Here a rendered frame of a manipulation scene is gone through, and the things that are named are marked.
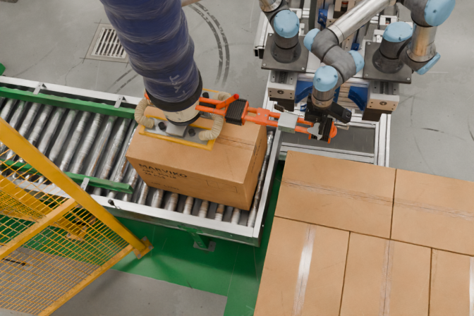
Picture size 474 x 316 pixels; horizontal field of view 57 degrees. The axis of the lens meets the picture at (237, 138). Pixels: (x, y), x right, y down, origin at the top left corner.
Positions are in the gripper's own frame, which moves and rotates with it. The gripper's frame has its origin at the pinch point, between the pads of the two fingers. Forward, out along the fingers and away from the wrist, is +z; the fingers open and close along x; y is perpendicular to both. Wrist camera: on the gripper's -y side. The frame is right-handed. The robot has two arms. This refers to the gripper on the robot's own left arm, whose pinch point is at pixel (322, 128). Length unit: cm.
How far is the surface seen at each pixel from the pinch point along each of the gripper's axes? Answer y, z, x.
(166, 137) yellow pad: 64, 12, 15
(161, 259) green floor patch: 83, 129, 49
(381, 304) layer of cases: -45, 74, 45
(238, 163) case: 34.6, 33.5, 9.5
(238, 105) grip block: 35.1, -1.2, -0.9
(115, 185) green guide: 102, 65, 28
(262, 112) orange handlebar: 24.5, -1.0, -0.3
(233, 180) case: 34, 34, 19
